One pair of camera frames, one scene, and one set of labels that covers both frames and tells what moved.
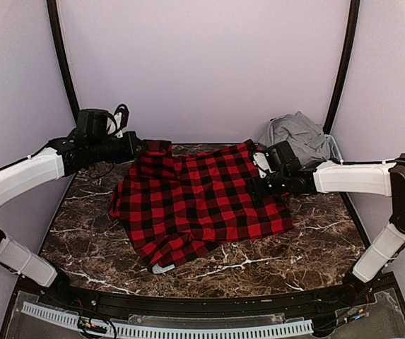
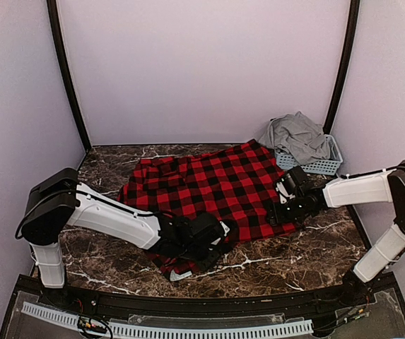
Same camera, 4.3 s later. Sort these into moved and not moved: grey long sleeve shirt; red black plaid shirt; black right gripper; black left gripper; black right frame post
Moved: red black plaid shirt; black left gripper; black right gripper
Not moved: grey long sleeve shirt; black right frame post
